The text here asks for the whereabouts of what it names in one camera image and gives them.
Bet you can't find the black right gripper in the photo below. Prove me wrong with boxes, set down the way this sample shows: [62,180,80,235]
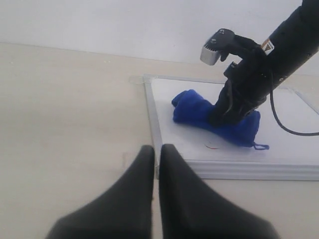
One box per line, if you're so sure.
[208,47,274,127]

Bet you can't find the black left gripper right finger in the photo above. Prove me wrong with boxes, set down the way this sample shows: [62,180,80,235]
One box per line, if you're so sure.
[159,144,280,239]

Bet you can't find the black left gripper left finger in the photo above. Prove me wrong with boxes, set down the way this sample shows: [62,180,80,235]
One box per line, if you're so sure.
[47,145,155,239]

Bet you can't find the blue cloth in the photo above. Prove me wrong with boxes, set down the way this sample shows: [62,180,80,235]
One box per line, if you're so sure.
[171,89,270,150]

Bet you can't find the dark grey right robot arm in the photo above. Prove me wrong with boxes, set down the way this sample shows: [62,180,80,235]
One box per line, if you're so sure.
[203,0,319,126]

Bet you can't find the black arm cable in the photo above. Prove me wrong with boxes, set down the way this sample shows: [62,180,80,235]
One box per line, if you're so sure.
[268,89,319,137]

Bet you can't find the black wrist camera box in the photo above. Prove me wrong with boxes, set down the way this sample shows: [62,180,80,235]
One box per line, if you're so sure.
[200,28,260,66]

